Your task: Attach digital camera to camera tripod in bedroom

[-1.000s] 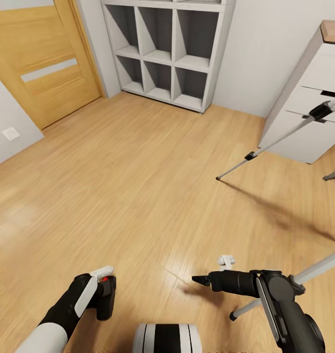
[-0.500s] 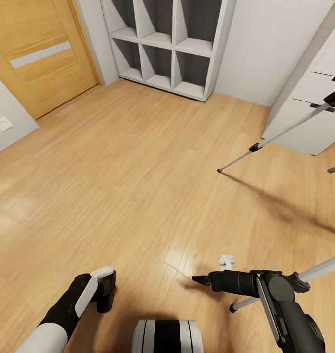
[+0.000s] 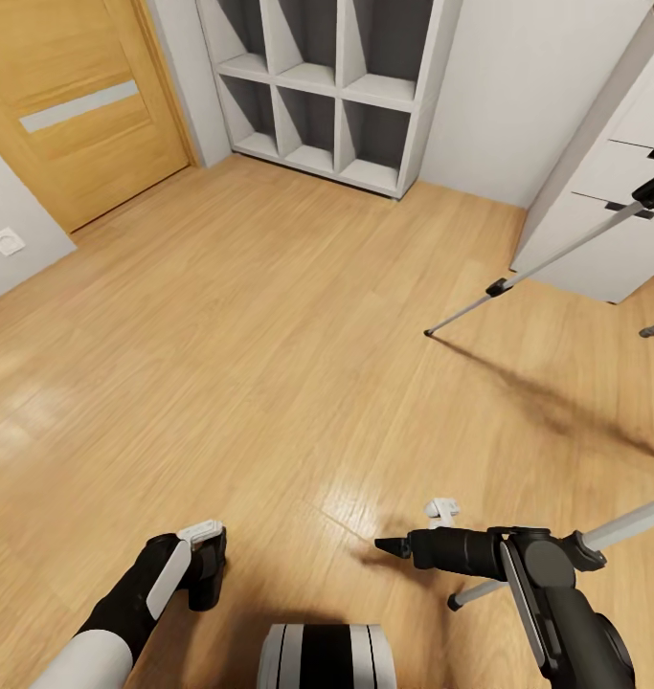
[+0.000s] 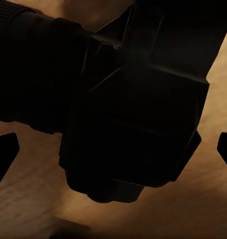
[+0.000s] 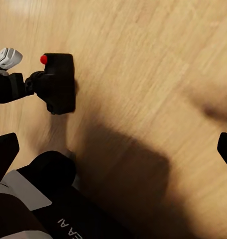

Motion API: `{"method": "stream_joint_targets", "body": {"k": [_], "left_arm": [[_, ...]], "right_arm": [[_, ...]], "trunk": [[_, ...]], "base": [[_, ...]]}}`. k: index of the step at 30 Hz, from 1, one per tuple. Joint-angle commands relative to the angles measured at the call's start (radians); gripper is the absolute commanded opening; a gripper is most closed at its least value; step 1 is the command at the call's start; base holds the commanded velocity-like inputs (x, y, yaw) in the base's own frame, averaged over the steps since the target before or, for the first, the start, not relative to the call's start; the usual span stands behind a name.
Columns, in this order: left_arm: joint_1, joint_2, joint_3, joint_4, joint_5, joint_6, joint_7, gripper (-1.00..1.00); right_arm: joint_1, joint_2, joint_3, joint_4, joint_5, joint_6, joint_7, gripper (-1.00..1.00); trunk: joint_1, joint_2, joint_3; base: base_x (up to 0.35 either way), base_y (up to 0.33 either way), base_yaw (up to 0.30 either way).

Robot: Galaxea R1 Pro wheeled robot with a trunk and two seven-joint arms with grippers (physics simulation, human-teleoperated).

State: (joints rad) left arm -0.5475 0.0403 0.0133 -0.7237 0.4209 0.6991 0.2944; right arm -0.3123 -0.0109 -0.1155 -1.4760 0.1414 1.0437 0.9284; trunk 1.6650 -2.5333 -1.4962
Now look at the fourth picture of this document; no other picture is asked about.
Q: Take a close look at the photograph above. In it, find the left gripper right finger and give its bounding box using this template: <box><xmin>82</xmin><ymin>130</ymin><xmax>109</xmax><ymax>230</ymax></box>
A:
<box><xmin>217</xmin><ymin>132</ymin><xmax>227</xmax><ymax>164</ymax></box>

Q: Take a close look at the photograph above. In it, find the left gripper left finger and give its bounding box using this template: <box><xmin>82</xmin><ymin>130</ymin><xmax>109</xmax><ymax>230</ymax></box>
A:
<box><xmin>0</xmin><ymin>132</ymin><xmax>19</xmax><ymax>182</ymax></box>

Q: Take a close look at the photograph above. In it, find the digital camera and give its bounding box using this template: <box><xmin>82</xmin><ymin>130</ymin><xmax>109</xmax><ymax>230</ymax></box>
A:
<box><xmin>0</xmin><ymin>0</ymin><xmax>227</xmax><ymax>203</ymax></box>

